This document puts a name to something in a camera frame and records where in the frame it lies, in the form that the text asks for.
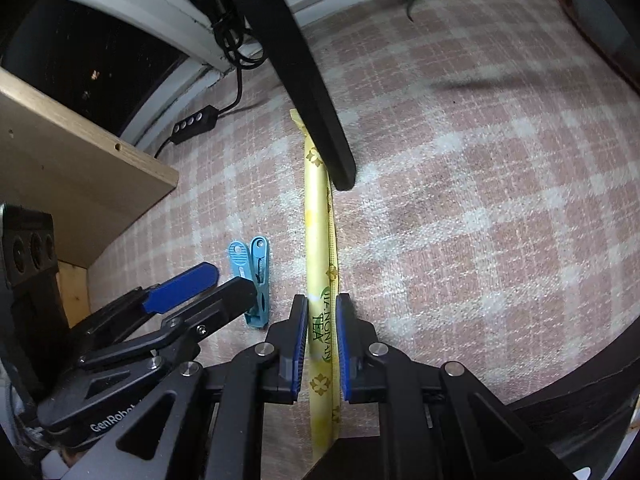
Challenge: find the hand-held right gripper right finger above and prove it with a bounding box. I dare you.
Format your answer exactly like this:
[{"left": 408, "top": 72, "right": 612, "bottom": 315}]
[{"left": 336, "top": 294, "right": 576, "bottom": 480}]

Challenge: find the cardboard box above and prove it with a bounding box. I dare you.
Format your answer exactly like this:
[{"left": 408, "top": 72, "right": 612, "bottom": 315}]
[{"left": 0, "top": 67, "right": 180, "bottom": 328}]

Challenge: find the black tripod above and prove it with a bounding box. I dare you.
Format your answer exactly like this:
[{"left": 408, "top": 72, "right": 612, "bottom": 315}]
[{"left": 202, "top": 0, "right": 416, "bottom": 192}]

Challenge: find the white plant pot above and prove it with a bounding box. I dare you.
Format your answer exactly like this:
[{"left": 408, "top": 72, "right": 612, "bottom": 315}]
[{"left": 569, "top": 0, "right": 633, "bottom": 58}]

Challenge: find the pink plaid rug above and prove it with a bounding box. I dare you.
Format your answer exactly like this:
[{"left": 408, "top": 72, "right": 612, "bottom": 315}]
[{"left": 90, "top": 0, "right": 640, "bottom": 466}]

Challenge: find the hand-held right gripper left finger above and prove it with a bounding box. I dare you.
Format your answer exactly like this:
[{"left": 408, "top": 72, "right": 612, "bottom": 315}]
[{"left": 42, "top": 294, "right": 309, "bottom": 480}]

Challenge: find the white window frame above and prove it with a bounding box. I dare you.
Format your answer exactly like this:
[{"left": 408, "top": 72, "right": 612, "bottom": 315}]
[{"left": 45, "top": 0, "right": 416, "bottom": 146}]

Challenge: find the black cable with inline switch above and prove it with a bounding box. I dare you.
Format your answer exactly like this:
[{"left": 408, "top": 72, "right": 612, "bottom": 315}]
[{"left": 152, "top": 0, "right": 271, "bottom": 160}]

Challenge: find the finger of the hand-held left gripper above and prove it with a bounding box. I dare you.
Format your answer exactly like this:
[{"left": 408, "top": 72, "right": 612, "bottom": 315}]
[
  {"left": 70, "top": 262, "right": 220, "bottom": 341},
  {"left": 39, "top": 277, "right": 258, "bottom": 427}
]

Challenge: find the blue clothespin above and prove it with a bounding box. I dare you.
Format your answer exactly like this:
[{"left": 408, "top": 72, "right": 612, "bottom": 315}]
[{"left": 228, "top": 236, "right": 271, "bottom": 330}]

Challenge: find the yellow tea stick packet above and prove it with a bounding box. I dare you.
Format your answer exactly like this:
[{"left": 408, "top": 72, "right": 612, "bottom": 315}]
[{"left": 290, "top": 108, "right": 343, "bottom": 448}]

